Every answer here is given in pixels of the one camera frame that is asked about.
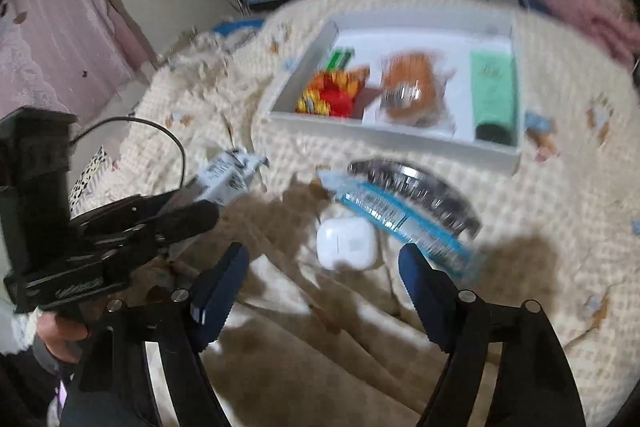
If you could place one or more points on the green and white carton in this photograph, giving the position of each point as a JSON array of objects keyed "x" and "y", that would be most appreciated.
[{"x": 340, "y": 59}]

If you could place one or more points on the pink curtain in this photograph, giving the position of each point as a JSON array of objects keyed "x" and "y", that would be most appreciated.
[{"x": 55, "y": 27}]

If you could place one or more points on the white cow print packet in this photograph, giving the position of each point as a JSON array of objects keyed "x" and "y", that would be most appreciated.
[{"x": 227, "y": 174}]

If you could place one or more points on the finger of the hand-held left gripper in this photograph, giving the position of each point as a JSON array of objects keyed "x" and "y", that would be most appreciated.
[
  {"x": 190, "y": 219},
  {"x": 167, "y": 201}
]

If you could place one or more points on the blue striped snack packet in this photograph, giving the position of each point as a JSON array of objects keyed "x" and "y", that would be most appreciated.
[{"x": 400, "y": 219}]

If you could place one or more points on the red and yellow snack packet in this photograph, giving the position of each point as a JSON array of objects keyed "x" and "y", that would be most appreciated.
[{"x": 332, "y": 92}]

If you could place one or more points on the pink folded blanket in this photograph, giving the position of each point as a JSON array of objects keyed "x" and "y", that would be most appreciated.
[{"x": 585, "y": 14}]

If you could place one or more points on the green tube with black cap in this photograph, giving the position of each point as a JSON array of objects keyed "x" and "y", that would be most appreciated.
[{"x": 492, "y": 92}]

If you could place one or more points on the person's left hand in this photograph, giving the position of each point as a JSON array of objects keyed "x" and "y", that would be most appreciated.
[{"x": 60, "y": 334}]

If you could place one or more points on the checked bear print blanket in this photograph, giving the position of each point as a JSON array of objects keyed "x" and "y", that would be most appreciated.
[{"x": 550, "y": 207}]

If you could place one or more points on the orange bread packet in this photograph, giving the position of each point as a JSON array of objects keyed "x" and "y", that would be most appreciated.
[{"x": 412, "y": 89}]

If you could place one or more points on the white earbuds case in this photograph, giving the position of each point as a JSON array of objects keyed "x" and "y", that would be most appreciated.
[{"x": 347, "y": 242}]

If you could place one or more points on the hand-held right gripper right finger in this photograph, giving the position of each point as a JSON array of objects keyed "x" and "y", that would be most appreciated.
[{"x": 422, "y": 289}]

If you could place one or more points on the white cardboard box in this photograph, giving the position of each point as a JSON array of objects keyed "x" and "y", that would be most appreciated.
[{"x": 400, "y": 142}]

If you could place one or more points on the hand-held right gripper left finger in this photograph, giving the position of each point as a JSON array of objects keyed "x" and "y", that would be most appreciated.
[{"x": 222, "y": 292}]

